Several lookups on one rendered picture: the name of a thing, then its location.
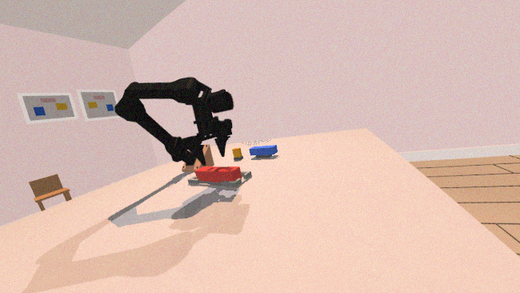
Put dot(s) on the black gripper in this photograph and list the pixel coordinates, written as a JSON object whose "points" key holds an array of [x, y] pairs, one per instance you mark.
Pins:
{"points": [[193, 143]]}

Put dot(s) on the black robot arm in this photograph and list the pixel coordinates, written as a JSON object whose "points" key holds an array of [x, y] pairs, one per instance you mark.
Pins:
{"points": [[183, 90]]}

